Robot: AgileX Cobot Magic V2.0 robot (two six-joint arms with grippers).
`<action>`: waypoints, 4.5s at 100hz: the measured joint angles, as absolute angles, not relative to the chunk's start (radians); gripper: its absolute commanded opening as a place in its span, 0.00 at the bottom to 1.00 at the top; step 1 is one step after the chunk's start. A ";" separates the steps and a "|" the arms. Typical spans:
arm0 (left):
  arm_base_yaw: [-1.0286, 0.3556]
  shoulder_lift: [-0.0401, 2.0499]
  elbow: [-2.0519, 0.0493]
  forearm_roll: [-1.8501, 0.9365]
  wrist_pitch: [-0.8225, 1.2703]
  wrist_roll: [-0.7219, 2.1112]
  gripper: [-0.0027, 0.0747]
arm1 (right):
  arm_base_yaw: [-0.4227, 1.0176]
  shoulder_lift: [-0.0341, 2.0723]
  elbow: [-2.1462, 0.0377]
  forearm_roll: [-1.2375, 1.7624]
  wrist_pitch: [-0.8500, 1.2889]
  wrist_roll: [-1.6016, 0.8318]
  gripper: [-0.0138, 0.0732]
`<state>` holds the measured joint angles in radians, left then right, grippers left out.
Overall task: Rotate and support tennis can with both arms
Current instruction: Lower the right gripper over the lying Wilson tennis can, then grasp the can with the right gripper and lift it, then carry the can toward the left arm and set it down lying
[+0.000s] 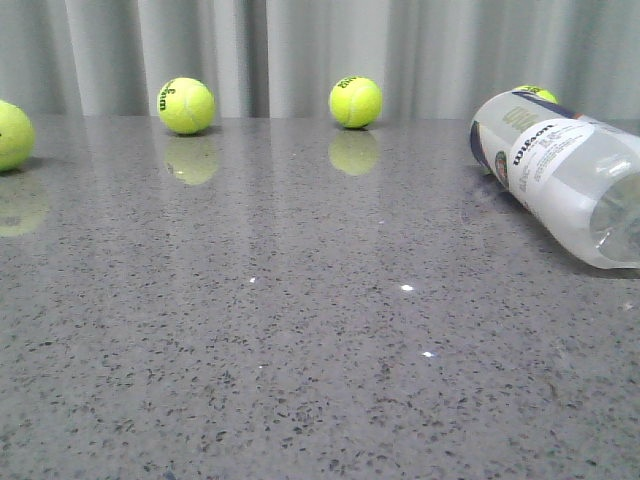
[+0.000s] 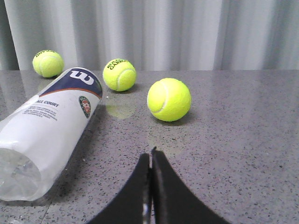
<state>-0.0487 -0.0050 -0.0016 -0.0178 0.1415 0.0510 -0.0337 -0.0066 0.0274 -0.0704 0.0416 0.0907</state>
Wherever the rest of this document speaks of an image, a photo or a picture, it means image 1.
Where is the clear Wilson tennis ball can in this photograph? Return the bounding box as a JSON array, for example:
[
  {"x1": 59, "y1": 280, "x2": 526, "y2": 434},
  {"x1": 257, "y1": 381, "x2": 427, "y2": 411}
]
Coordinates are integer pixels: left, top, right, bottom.
[{"x1": 470, "y1": 90, "x2": 639, "y2": 269}]

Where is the middle yellow tennis ball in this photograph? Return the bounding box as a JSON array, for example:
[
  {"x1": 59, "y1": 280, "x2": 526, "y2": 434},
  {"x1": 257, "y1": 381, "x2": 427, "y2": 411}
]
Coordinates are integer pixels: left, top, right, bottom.
[{"x1": 328, "y1": 76, "x2": 383, "y2": 129}]

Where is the right yellow tennis ball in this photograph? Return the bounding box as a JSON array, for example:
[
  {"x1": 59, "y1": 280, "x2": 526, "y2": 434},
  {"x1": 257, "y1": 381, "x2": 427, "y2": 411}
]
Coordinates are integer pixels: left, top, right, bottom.
[{"x1": 512, "y1": 85, "x2": 558, "y2": 104}]

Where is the far-left yellow tennis ball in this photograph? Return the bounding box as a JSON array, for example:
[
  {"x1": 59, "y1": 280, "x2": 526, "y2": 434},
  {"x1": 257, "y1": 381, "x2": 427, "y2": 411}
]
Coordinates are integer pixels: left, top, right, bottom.
[{"x1": 0, "y1": 100, "x2": 35, "y2": 172}]

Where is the grey-white curtain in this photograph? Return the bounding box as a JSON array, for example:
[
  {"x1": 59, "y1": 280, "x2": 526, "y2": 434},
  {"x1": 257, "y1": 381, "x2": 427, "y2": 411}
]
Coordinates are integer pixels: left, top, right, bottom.
[{"x1": 1, "y1": 1, "x2": 639, "y2": 119}]

